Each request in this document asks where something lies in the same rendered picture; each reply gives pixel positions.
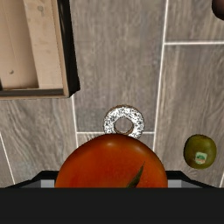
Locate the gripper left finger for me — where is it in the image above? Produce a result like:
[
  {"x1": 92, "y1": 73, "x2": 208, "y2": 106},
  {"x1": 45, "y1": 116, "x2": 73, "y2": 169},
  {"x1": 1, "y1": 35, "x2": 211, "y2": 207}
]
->
[{"x1": 6, "y1": 171, "x2": 61, "y2": 189}]

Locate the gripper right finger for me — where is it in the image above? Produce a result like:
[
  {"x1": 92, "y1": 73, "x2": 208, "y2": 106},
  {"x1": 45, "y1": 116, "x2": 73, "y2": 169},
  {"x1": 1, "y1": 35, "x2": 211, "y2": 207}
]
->
[{"x1": 164, "y1": 171, "x2": 216, "y2": 189}]

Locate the red tomato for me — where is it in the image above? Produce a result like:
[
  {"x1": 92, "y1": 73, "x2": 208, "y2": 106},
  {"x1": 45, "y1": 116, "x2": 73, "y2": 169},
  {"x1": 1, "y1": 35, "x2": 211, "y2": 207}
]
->
[{"x1": 54, "y1": 133, "x2": 169, "y2": 189}]

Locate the wooden box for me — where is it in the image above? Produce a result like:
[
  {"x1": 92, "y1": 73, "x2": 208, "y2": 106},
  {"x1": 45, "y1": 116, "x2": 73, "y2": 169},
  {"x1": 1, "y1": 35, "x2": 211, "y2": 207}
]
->
[{"x1": 0, "y1": 0, "x2": 81, "y2": 101}]

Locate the green round fruit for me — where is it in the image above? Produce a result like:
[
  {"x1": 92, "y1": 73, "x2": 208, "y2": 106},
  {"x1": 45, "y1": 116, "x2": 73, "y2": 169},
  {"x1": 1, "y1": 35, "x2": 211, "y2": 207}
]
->
[{"x1": 183, "y1": 134, "x2": 218, "y2": 170}]

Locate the white sprinkled donut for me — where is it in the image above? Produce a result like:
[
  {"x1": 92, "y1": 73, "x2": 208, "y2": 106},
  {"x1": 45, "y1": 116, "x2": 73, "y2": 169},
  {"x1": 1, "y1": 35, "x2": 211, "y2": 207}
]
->
[{"x1": 102, "y1": 104, "x2": 145, "y2": 140}]

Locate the dark brown round object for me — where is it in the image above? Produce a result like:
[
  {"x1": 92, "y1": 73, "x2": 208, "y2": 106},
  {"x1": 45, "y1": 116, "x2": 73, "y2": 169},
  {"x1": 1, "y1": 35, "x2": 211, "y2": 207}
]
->
[{"x1": 212, "y1": 0, "x2": 224, "y2": 21}]

